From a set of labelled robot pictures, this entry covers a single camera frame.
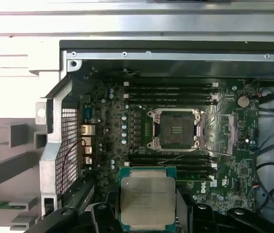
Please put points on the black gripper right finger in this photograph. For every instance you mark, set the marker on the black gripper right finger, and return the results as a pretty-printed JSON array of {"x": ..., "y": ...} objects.
[{"x": 202, "y": 218}]

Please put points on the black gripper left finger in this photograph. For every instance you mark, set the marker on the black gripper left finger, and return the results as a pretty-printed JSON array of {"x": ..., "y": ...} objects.
[{"x": 103, "y": 218}]

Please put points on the silver CPU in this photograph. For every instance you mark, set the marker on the silver CPU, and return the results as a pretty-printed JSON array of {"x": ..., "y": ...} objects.
[{"x": 146, "y": 194}]

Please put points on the thin metal locking lever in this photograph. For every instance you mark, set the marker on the thin metal locking lever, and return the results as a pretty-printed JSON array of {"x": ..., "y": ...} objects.
[{"x": 178, "y": 157}]

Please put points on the CPU socket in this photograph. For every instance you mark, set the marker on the CPU socket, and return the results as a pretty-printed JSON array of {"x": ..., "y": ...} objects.
[{"x": 176, "y": 131}]

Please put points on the black RAM slot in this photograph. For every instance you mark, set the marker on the black RAM slot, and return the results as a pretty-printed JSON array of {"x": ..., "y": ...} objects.
[
  {"x": 171, "y": 102},
  {"x": 193, "y": 171},
  {"x": 193, "y": 167},
  {"x": 171, "y": 85},
  {"x": 193, "y": 156},
  {"x": 171, "y": 96},
  {"x": 171, "y": 91},
  {"x": 193, "y": 161}
]

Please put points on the silver capacitor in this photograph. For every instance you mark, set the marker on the silver capacitor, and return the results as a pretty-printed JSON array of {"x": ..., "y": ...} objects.
[
  {"x": 111, "y": 90},
  {"x": 124, "y": 134},
  {"x": 112, "y": 161},
  {"x": 111, "y": 96},
  {"x": 124, "y": 126},
  {"x": 124, "y": 141},
  {"x": 124, "y": 117},
  {"x": 112, "y": 167}
]

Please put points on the green motherboard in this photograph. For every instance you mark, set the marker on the green motherboard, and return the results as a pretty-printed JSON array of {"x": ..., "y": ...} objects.
[{"x": 227, "y": 167}]

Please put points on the metal USB port block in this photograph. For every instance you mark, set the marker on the metal USB port block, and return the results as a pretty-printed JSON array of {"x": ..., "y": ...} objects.
[
  {"x": 88, "y": 160},
  {"x": 87, "y": 145}
]

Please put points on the black PC case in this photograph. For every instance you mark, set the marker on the black PC case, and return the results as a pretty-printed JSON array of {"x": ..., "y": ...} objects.
[{"x": 54, "y": 150}]

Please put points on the metal network port block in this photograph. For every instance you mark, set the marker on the metal network port block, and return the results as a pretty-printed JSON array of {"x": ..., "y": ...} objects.
[{"x": 87, "y": 129}]

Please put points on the blue serial port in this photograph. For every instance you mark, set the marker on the blue serial port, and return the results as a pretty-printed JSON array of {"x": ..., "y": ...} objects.
[{"x": 87, "y": 115}]

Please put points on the grey parts rack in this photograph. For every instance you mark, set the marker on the grey parts rack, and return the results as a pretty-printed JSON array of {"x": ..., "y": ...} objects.
[{"x": 5, "y": 167}]

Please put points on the silver coin battery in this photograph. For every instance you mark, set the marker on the silver coin battery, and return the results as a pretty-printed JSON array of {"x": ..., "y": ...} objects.
[{"x": 243, "y": 101}]

